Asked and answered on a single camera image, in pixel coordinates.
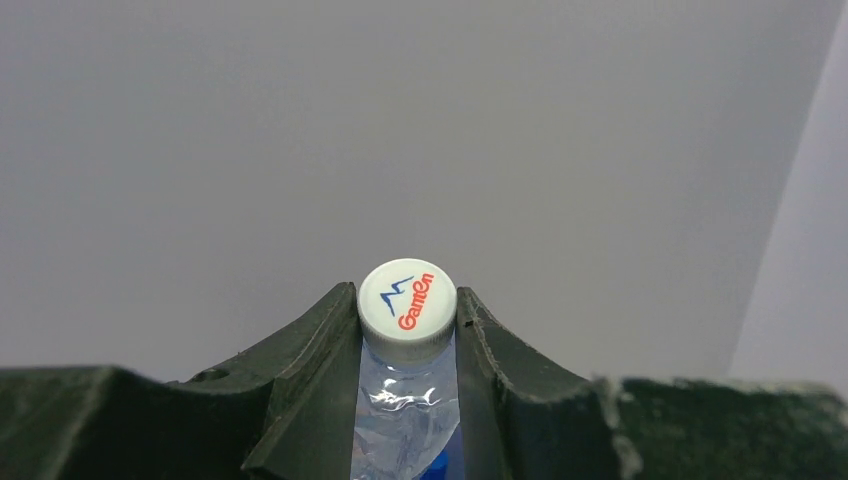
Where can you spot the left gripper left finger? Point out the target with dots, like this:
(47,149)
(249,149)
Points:
(282,409)

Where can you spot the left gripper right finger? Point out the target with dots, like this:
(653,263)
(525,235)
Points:
(525,417)

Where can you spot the small clear water bottle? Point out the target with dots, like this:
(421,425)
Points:
(407,399)

